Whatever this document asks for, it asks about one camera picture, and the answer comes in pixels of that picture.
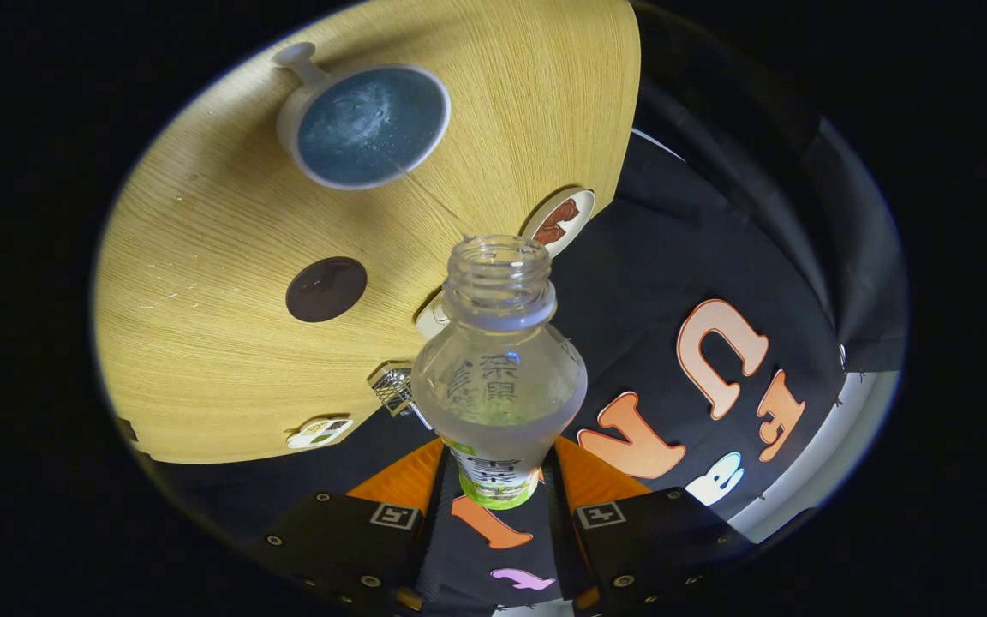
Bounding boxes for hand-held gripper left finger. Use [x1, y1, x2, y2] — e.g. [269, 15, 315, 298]
[254, 437, 447, 611]

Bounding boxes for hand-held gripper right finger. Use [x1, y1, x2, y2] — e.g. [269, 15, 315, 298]
[541, 434, 756, 611]

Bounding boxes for clear plastic juice bottle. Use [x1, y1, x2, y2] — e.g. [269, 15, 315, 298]
[410, 236, 589, 511]

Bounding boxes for dark brown round coaster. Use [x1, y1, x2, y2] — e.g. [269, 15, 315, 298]
[285, 256, 368, 324]

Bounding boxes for white cup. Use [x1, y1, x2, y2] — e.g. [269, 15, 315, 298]
[273, 43, 452, 191]

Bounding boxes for metal cutlery holder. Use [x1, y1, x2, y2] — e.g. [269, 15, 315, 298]
[367, 361, 417, 418]

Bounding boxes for white divided grain dish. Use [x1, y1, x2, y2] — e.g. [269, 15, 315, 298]
[286, 416, 354, 450]

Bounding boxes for white toaster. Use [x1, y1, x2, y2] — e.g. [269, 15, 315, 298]
[415, 291, 452, 341]

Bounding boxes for white round plate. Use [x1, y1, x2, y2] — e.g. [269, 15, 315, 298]
[521, 188, 596, 258]

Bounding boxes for wooden table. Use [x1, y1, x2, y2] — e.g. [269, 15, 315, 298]
[91, 0, 642, 465]

